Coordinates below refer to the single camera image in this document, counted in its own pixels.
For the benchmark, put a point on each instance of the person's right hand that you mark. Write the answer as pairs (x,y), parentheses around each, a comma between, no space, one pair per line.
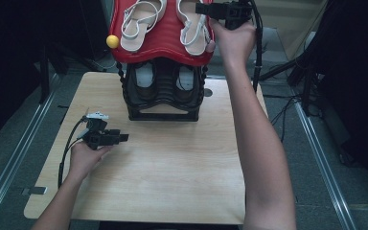
(236,44)

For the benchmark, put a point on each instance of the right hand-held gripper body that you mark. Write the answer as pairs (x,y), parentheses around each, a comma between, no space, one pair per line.
(238,14)

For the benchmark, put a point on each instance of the black leather shoe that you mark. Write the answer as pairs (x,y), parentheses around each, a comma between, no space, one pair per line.
(185,78)
(145,76)

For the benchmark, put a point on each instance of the red and black shoe rack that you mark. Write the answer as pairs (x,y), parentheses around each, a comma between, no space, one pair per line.
(166,48)

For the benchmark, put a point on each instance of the person's left hand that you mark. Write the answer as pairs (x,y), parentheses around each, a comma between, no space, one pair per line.
(84,159)

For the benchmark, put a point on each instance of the metal floor rail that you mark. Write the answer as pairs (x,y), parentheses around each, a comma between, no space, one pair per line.
(326,166)
(16,150)

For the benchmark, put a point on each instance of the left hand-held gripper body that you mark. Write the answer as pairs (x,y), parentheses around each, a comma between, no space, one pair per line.
(97,139)

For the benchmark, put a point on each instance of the dark curtain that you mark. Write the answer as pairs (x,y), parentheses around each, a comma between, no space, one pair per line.
(357,80)
(9,48)

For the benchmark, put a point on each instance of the white slingback heeled shoe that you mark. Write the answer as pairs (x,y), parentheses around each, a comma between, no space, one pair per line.
(196,44)
(137,38)

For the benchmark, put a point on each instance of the black metal stand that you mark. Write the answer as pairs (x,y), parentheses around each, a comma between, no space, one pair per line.
(44,73)
(306,80)

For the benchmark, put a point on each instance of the round grey table hole cap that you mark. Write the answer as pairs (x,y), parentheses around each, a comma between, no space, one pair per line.
(208,92)

